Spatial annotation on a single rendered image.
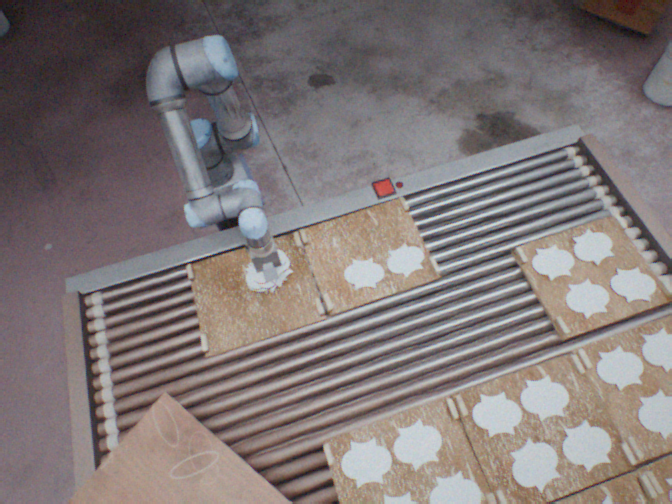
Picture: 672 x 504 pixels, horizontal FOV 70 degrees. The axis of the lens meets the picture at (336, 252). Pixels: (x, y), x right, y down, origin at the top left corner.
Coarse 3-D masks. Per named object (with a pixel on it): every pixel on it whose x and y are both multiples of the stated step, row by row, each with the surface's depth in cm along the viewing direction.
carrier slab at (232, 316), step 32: (224, 256) 171; (288, 256) 170; (192, 288) 166; (224, 288) 165; (288, 288) 164; (224, 320) 160; (256, 320) 160; (288, 320) 159; (320, 320) 159; (224, 352) 156
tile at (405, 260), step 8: (400, 248) 169; (408, 248) 169; (416, 248) 169; (392, 256) 167; (400, 256) 167; (408, 256) 167; (416, 256) 167; (392, 264) 166; (400, 264) 166; (408, 264) 166; (416, 264) 166; (392, 272) 165; (400, 272) 165; (408, 272) 164
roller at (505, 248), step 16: (608, 208) 177; (560, 224) 175; (576, 224) 174; (512, 240) 172; (528, 240) 172; (464, 256) 170; (480, 256) 169; (496, 256) 171; (448, 272) 169; (176, 352) 157; (192, 352) 157; (128, 368) 155; (144, 368) 155; (160, 368) 157; (96, 384) 154; (112, 384) 155
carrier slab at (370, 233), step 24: (360, 216) 177; (384, 216) 176; (408, 216) 176; (312, 240) 173; (336, 240) 172; (360, 240) 172; (384, 240) 172; (408, 240) 171; (312, 264) 168; (336, 264) 168; (384, 264) 167; (336, 288) 164; (384, 288) 163; (408, 288) 163; (336, 312) 160
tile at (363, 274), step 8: (360, 264) 166; (368, 264) 166; (376, 264) 166; (352, 272) 165; (360, 272) 165; (368, 272) 165; (376, 272) 165; (352, 280) 164; (360, 280) 164; (368, 280) 164; (376, 280) 163; (360, 288) 163
